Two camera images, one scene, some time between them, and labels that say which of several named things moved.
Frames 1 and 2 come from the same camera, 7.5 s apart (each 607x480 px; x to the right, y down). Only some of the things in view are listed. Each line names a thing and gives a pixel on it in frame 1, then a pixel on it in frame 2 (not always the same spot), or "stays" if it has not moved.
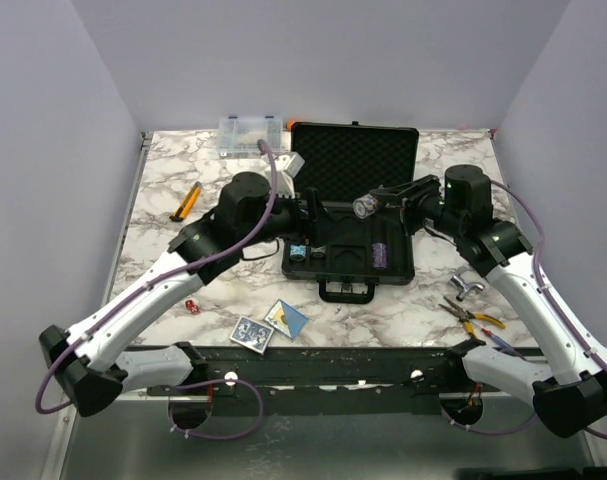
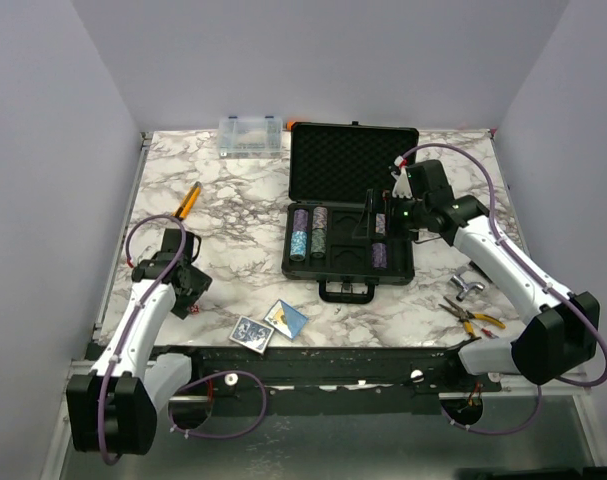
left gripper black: [303, 225] -> [200, 283]
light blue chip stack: [297, 252] stays
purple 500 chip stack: [379, 255] stays
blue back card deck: [251, 334] stays
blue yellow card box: [286, 318] stays
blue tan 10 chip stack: [364, 206] -> [380, 223]
